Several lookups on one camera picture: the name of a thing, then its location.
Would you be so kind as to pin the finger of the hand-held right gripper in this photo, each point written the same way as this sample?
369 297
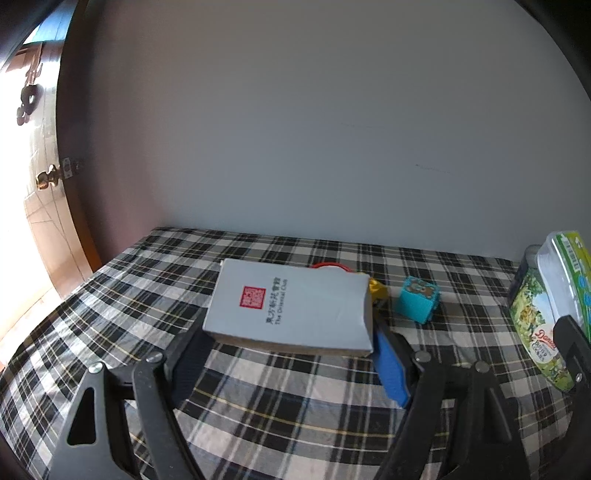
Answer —
575 355

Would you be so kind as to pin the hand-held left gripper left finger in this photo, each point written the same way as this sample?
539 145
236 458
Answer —
189 369

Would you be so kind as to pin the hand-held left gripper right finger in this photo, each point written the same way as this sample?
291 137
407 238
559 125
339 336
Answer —
392 369

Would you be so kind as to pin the round printed cookie tin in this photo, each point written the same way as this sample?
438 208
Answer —
531 314

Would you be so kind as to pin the yellow toy brick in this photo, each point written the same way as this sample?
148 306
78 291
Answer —
378 290

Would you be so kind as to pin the clear green-label plastic box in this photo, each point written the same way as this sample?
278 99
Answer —
561 272

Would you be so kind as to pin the white card box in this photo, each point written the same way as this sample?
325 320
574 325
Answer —
300 309

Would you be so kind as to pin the red round tape case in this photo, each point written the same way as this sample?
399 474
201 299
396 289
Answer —
330 264

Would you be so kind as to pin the teal bear toy brick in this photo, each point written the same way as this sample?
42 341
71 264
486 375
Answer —
415 302

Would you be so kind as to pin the black white plaid blanket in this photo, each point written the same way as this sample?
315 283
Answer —
277 415

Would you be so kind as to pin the brown wooden door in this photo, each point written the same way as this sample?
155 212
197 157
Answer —
78 221

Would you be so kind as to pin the metal door latch plate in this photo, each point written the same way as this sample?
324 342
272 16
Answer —
71 167

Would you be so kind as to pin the brass door knob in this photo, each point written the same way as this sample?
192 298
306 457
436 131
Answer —
47 177

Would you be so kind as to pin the dark door ornament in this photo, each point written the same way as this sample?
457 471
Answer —
28 99

